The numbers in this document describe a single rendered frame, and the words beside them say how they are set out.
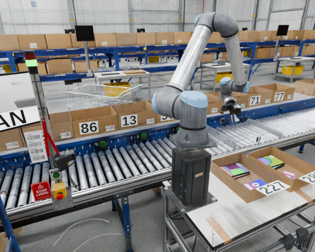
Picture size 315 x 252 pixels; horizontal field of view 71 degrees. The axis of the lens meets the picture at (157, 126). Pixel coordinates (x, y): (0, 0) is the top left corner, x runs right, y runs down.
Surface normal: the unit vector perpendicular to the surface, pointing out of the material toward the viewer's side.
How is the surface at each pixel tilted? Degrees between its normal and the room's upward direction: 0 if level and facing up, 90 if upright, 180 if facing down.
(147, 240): 0
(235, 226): 0
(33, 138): 90
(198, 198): 90
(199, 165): 90
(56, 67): 89
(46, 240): 0
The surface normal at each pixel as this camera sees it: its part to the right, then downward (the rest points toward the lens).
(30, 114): 0.69, 0.21
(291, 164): -0.90, 0.16
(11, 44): 0.42, 0.35
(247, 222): -0.01, -0.92
